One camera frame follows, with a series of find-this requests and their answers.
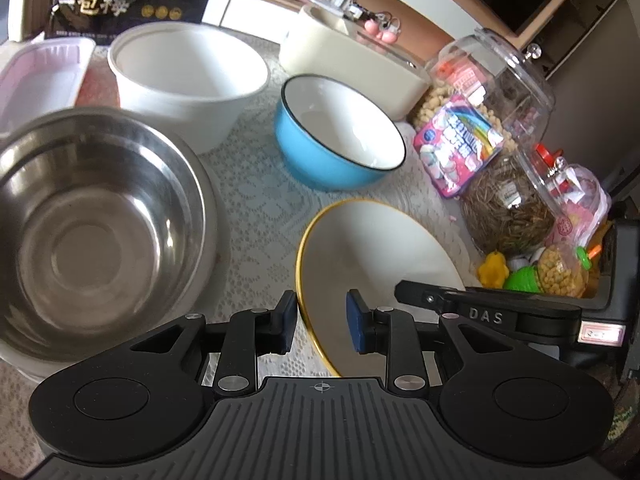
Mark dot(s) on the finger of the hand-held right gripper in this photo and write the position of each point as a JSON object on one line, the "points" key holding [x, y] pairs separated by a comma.
{"points": [[500, 310]]}

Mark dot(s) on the white plate with yellow rim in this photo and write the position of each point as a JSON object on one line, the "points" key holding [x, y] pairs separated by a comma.
{"points": [[370, 245]]}

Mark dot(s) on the blue bowl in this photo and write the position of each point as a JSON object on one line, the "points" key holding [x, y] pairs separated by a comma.
{"points": [[310, 155]]}

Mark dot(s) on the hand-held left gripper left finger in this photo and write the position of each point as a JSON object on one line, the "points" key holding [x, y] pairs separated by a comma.
{"points": [[287, 322]]}

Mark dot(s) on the pink plastic bag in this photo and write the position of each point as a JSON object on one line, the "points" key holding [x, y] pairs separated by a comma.
{"points": [[582, 205]]}

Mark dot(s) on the black snack bag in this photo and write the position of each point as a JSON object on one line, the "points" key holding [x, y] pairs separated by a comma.
{"points": [[120, 5]]}

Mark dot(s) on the pink candy packet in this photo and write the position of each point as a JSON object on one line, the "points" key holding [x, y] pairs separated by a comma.
{"points": [[457, 150]]}

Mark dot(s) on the seed jar with red lid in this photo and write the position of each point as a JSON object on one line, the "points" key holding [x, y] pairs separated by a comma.
{"points": [[505, 210]]}

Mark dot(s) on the cream container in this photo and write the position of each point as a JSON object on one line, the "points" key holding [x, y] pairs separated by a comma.
{"points": [[345, 55]]}

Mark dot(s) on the white paper bowl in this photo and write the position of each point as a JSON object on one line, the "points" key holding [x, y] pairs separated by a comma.
{"points": [[185, 70]]}

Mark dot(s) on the small jar of yellow beans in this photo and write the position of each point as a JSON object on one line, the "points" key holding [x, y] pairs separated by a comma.
{"points": [[562, 270]]}

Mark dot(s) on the clear plastic jar with lid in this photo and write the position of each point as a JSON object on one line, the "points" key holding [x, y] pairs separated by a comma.
{"points": [[500, 80]]}

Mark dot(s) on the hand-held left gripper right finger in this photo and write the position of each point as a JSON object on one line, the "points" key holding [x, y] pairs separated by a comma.
{"points": [[356, 325]]}

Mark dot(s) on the yellow toy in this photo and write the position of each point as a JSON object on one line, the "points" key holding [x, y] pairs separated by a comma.
{"points": [[494, 270]]}

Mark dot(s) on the stainless steel bowl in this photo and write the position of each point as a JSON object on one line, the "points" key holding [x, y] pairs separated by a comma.
{"points": [[100, 240]]}

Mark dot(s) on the white lace tablecloth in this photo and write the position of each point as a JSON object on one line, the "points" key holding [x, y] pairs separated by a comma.
{"points": [[250, 210]]}

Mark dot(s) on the green toy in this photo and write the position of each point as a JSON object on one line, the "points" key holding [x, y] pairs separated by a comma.
{"points": [[525, 280]]}

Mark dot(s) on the pink toy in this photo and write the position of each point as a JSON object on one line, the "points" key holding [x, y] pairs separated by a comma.
{"points": [[381, 32]]}

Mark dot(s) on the pink-white plastic tray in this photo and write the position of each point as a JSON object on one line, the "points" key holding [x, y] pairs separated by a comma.
{"points": [[35, 80]]}

